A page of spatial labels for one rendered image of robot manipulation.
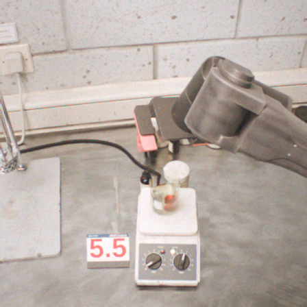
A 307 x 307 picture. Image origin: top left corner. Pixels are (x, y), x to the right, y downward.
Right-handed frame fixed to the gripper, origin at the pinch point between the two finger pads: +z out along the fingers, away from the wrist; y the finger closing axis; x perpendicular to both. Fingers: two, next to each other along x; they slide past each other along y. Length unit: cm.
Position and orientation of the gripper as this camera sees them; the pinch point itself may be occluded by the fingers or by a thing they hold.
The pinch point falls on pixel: (168, 143)
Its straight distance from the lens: 66.4
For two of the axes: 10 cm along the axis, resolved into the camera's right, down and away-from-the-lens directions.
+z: -3.1, 4.1, 8.6
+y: 9.2, -1.0, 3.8
